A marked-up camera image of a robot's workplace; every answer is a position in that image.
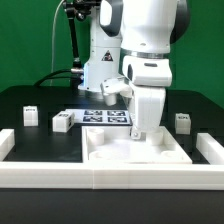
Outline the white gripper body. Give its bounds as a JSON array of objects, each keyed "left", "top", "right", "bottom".
[{"left": 100, "top": 54, "right": 174, "bottom": 133}]

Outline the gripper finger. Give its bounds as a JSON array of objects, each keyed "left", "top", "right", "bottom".
[{"left": 130, "top": 128, "right": 143, "bottom": 140}]

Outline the white square table top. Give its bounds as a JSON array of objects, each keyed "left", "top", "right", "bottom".
[{"left": 82, "top": 126, "right": 192, "bottom": 164}]

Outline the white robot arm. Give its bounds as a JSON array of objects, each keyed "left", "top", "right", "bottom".
[{"left": 79, "top": 0, "right": 190, "bottom": 139}]

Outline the white marker tag sheet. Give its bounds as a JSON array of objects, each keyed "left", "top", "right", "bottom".
[{"left": 67, "top": 109, "right": 131, "bottom": 125}]

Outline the white U-shaped fence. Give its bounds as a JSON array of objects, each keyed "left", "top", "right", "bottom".
[{"left": 0, "top": 129, "right": 224, "bottom": 190}]

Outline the black cable bundle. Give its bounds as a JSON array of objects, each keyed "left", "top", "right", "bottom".
[{"left": 33, "top": 68, "right": 84, "bottom": 88}]

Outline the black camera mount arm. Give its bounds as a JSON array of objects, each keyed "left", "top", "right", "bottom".
[{"left": 63, "top": 0, "right": 102, "bottom": 68}]

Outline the white cable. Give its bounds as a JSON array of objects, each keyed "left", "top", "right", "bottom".
[{"left": 49, "top": 0, "right": 66, "bottom": 87}]

